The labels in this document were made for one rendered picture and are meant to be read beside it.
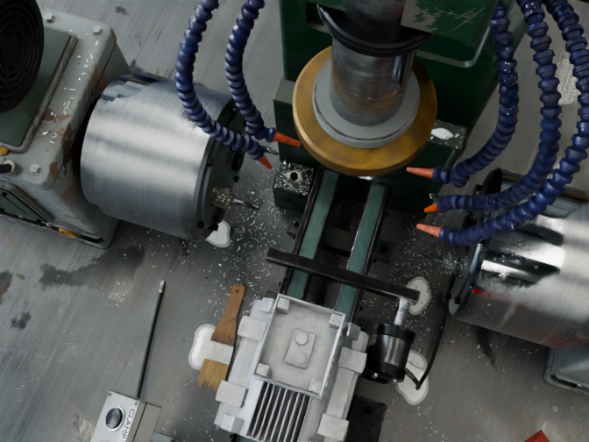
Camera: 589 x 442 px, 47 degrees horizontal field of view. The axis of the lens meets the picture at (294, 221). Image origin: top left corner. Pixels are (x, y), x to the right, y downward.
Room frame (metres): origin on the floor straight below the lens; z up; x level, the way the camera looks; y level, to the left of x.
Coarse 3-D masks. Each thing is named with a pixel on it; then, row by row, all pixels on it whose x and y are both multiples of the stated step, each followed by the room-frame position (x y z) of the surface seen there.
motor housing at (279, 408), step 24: (264, 336) 0.14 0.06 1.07; (360, 336) 0.14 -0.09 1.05; (240, 360) 0.11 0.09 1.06; (336, 360) 0.10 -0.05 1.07; (240, 384) 0.08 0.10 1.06; (264, 384) 0.07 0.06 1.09; (336, 384) 0.07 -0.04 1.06; (240, 408) 0.04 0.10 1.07; (264, 408) 0.04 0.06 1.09; (288, 408) 0.04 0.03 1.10; (312, 408) 0.03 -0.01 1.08; (336, 408) 0.03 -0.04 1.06; (240, 432) 0.01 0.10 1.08; (264, 432) 0.01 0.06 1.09; (288, 432) 0.00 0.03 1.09; (312, 432) 0.00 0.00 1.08
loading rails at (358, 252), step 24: (312, 192) 0.42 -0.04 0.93; (336, 192) 0.43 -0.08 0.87; (384, 192) 0.41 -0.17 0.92; (312, 216) 0.38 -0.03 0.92; (384, 216) 0.36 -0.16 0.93; (312, 240) 0.33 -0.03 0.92; (336, 240) 0.35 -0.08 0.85; (360, 240) 0.32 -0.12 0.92; (384, 240) 0.35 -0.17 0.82; (360, 264) 0.28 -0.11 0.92; (288, 288) 0.25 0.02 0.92
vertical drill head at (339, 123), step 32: (352, 0) 0.36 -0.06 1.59; (384, 0) 0.34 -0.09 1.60; (320, 64) 0.44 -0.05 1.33; (352, 64) 0.35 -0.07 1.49; (384, 64) 0.34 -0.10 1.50; (416, 64) 0.43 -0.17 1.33; (320, 96) 0.39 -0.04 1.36; (352, 96) 0.35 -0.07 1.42; (384, 96) 0.34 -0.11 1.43; (416, 96) 0.38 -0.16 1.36; (320, 128) 0.35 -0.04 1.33; (352, 128) 0.34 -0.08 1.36; (384, 128) 0.34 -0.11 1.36; (416, 128) 0.35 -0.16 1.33; (320, 160) 0.32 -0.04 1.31; (352, 160) 0.31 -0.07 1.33; (384, 160) 0.31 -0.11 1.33
